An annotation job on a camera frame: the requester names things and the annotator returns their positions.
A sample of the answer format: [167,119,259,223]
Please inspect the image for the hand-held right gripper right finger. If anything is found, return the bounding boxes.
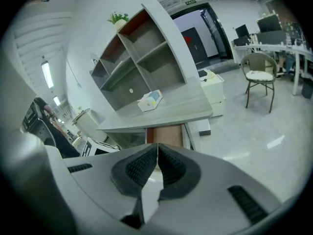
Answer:
[143,142,282,235]

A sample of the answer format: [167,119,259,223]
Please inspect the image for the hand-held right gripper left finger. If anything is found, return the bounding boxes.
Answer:
[45,142,160,235]

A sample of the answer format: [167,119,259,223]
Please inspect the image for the grey wooden desk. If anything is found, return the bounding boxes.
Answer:
[96,75,214,132]

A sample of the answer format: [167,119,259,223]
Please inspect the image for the white and blue box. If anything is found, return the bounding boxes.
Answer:
[136,89,164,113]

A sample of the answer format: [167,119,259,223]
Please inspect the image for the white low cabinet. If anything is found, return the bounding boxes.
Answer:
[197,68,226,118]

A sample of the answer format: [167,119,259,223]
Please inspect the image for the wicker chair with white cushion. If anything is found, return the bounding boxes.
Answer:
[240,52,277,114]

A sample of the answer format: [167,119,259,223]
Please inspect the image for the grey shelf unit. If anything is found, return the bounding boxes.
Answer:
[89,3,188,113]

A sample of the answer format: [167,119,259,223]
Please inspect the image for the black trash bin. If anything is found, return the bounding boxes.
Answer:
[301,77,313,99]

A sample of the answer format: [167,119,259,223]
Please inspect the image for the long white desk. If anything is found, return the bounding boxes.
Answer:
[231,44,313,95]

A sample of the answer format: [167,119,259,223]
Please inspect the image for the green plant in white pot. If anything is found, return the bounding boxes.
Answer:
[107,12,130,32]

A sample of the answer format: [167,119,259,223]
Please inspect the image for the black monitor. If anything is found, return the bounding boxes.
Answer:
[256,15,284,34]

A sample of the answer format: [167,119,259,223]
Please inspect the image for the black door frame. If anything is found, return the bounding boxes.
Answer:
[170,2,235,66]

